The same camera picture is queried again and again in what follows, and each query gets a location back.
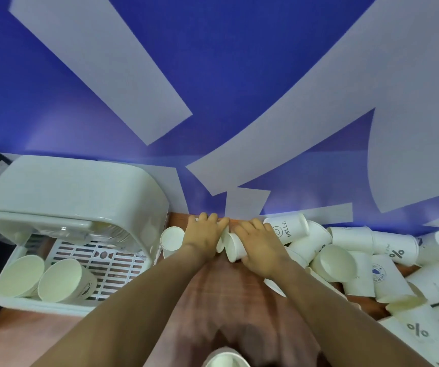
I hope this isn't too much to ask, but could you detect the person's left hand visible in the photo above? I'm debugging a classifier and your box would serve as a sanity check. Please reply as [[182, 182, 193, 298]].
[[183, 212, 230, 261]]

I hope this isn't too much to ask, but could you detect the person's right hand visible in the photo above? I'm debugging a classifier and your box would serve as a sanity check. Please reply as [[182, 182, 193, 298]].
[[235, 218, 295, 280]]

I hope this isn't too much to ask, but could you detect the white paper cup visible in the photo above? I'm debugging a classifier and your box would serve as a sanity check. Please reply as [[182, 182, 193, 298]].
[[225, 232, 249, 263], [37, 258, 98, 304], [203, 347, 251, 367], [216, 227, 229, 253], [0, 255, 46, 299], [160, 226, 186, 260]]

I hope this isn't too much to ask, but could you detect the person's left forearm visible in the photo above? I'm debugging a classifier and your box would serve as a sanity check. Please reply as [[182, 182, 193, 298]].
[[30, 244, 216, 367]]

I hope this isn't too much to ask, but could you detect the person's right forearm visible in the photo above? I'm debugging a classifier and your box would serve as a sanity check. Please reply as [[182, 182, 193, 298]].
[[264, 259, 436, 367]]

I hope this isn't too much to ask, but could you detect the white slatted drain tray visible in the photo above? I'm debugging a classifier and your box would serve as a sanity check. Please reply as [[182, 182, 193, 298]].
[[24, 235, 149, 300]]

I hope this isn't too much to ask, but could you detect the clear plastic cabinet door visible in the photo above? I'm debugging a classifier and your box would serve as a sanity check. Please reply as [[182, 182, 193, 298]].
[[0, 210, 138, 247]]

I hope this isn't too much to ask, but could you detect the pile of white cups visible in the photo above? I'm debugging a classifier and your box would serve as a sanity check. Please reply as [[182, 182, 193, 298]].
[[262, 213, 439, 367]]

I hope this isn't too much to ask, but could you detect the white plastic cup cabinet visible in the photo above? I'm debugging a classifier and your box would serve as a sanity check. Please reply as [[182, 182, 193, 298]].
[[0, 154, 171, 318]]

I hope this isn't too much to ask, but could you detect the blue white wall banner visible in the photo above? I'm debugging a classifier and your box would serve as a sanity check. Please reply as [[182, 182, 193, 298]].
[[0, 0, 439, 238]]

